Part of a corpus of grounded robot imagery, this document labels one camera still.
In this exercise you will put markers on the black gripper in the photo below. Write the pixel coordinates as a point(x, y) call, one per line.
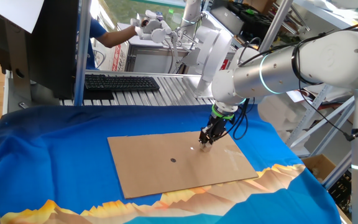
point(217, 127)

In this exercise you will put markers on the small wooden block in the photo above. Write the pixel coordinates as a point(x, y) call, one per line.
point(207, 149)

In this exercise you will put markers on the bare person forearm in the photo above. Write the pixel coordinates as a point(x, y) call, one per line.
point(117, 37)

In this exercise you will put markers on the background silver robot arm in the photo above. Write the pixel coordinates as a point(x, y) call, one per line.
point(191, 11)

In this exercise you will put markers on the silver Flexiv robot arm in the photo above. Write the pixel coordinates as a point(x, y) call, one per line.
point(331, 59)

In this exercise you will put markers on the white foam block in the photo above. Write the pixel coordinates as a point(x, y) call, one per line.
point(275, 113)

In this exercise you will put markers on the bare person hand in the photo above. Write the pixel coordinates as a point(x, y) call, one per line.
point(136, 29)

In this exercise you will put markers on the clear tape strip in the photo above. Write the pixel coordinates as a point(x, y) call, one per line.
point(233, 157)

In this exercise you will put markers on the brown cardboard sheet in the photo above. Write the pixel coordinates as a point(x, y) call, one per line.
point(166, 174)

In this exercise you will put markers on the white haptic device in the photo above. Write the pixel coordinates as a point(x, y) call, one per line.
point(211, 53)

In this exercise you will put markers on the grey metal cabinet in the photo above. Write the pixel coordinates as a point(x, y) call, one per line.
point(148, 60)

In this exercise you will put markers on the black keyboard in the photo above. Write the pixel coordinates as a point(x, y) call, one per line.
point(120, 83)

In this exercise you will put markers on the white metal shelf rack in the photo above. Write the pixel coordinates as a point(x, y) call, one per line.
point(314, 112)

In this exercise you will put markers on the brown cardboard box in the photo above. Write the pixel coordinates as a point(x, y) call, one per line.
point(319, 161)

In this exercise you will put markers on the loose paper sheets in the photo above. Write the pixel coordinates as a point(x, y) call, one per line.
point(309, 93)

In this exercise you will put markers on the black mouse pad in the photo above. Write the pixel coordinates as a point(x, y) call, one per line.
point(98, 94)

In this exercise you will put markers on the red white printed board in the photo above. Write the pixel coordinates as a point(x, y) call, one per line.
point(119, 59)

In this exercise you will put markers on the black plastic crate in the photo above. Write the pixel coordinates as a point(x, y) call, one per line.
point(340, 188)

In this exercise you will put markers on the person in blue shirt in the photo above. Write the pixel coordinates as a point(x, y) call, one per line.
point(93, 40)

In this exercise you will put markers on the blue mountain print cloth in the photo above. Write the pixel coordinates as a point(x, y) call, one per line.
point(42, 155)

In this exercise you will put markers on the black computer monitor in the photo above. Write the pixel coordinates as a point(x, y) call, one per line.
point(51, 46)

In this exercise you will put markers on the white paper sheet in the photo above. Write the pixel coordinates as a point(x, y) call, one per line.
point(17, 12)

